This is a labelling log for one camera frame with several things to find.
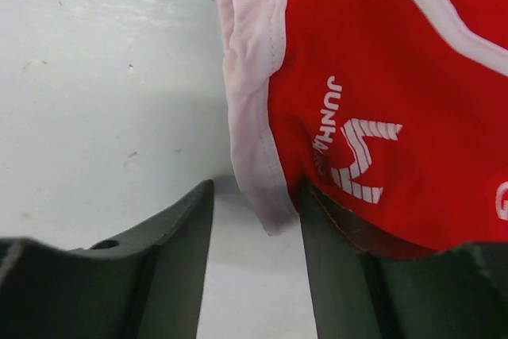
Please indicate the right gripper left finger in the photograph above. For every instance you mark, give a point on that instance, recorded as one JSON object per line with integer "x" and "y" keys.
{"x": 146, "y": 282}

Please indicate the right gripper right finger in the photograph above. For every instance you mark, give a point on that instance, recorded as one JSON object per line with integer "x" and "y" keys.
{"x": 366, "y": 283}

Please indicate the red underwear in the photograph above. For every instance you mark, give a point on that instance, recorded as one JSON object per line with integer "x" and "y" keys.
{"x": 395, "y": 111}

